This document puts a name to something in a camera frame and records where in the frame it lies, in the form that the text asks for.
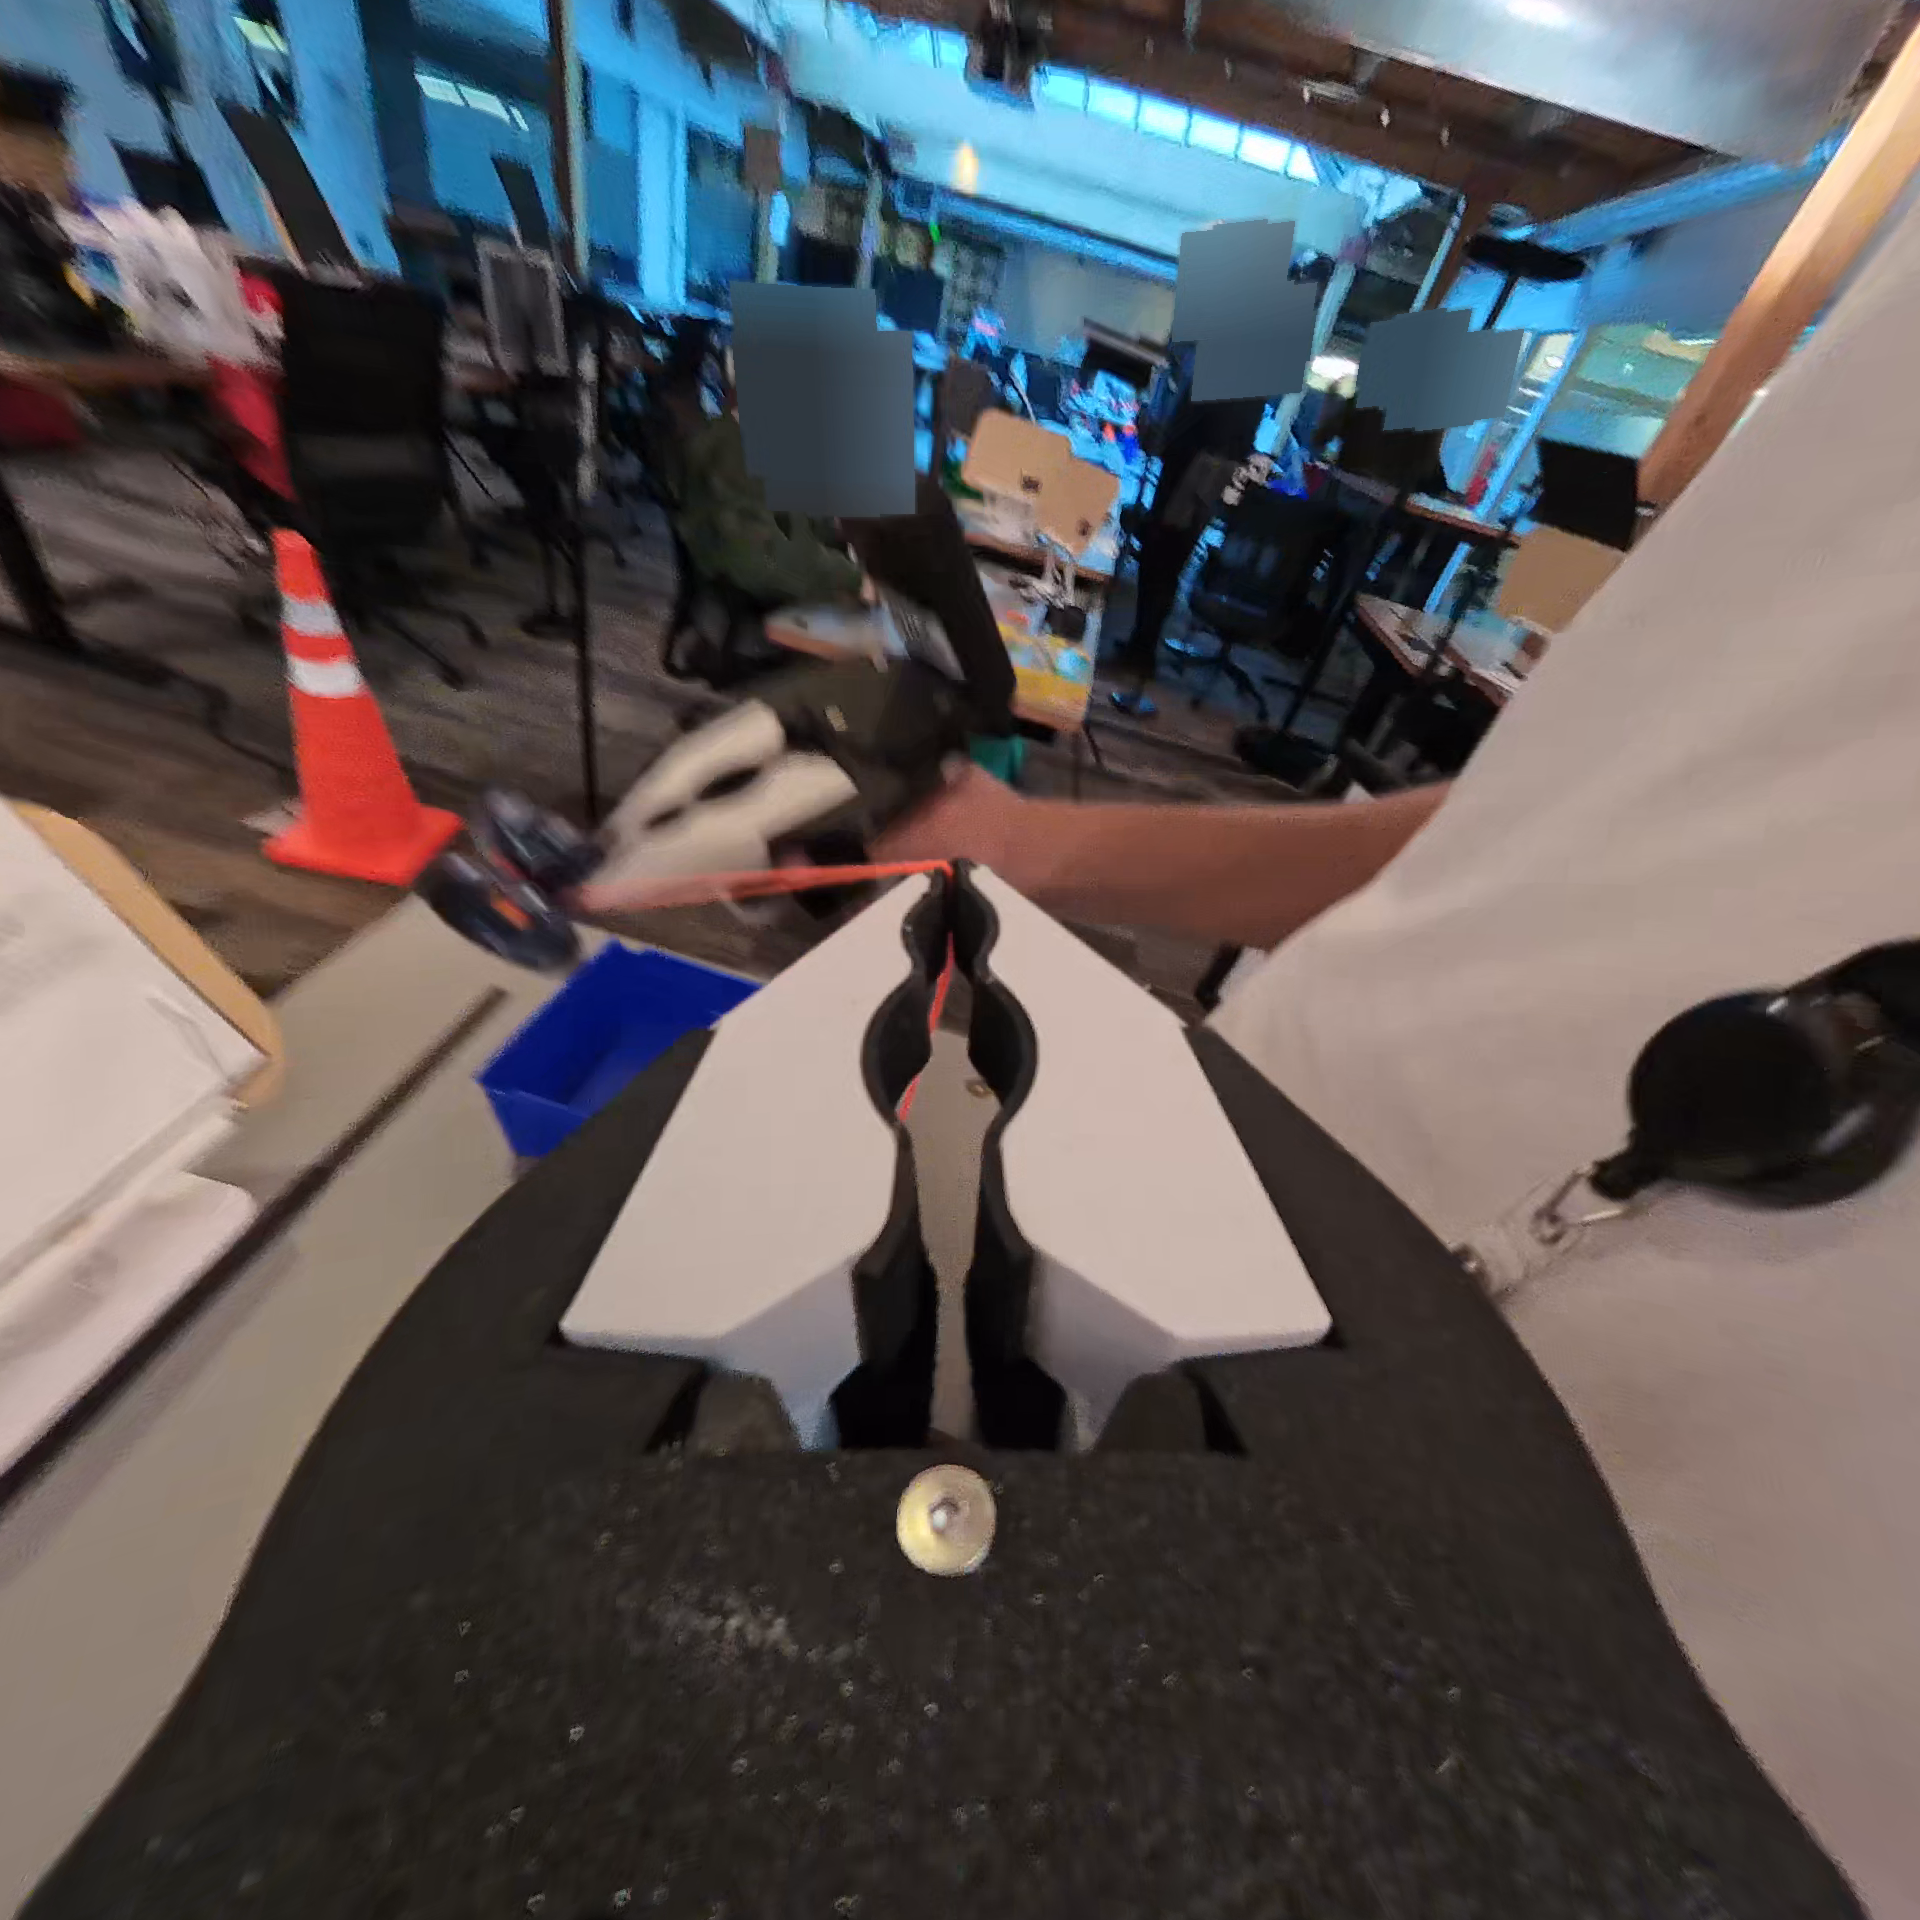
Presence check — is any black monitor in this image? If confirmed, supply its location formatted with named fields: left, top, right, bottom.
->
left=1530, top=437, right=1645, bottom=549

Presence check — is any person's right forearm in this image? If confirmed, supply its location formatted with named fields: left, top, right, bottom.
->
left=1050, top=780, right=1458, bottom=949

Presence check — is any dark blue cord reel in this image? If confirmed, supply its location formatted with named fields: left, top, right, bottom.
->
left=416, top=791, right=602, bottom=966

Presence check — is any black office chair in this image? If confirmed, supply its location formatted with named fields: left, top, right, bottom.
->
left=1185, top=494, right=1327, bottom=716

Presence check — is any wooden post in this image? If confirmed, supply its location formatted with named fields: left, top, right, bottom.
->
left=1639, top=0, right=1920, bottom=504

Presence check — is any white cloth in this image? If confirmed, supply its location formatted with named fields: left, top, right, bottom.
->
left=74, top=201, right=251, bottom=361

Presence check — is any orange cord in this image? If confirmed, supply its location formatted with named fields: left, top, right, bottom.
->
left=571, top=857, right=963, bottom=1124

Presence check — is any person's white shirt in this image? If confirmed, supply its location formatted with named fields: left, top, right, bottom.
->
left=1200, top=224, right=1920, bottom=1920

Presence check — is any wooden table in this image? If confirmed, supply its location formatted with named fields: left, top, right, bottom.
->
left=1351, top=592, right=1549, bottom=716

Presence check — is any white foam sheet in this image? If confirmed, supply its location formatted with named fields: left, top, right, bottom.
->
left=0, top=1169, right=258, bottom=1470

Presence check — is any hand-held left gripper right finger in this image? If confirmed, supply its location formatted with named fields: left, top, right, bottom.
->
left=954, top=861, right=1339, bottom=1454

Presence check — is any red cloth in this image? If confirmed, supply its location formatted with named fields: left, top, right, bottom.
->
left=211, top=276, right=299, bottom=504

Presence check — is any black fabric screen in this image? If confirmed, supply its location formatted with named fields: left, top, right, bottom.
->
left=285, top=276, right=453, bottom=571

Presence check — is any blue plastic bin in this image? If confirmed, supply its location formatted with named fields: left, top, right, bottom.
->
left=477, top=936, right=765, bottom=1159

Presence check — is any black badge reel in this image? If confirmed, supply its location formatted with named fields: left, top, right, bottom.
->
left=1454, top=936, right=1920, bottom=1300

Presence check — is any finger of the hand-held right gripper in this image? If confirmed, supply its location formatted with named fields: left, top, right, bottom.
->
left=601, top=702, right=790, bottom=842
left=576, top=750, right=864, bottom=906

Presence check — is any cardboard box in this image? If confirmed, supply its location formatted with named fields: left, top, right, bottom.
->
left=1495, top=524, right=1631, bottom=631
left=961, top=408, right=1125, bottom=549

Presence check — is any cluttered work table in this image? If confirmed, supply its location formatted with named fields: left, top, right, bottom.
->
left=974, top=524, right=1120, bottom=737

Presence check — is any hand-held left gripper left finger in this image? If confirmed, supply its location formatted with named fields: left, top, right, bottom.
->
left=558, top=871, right=950, bottom=1454

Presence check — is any orange traffic cone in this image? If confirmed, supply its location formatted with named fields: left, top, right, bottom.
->
left=263, top=527, right=465, bottom=888

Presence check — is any person's right hand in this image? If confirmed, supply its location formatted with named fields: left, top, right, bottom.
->
left=884, top=756, right=1086, bottom=906

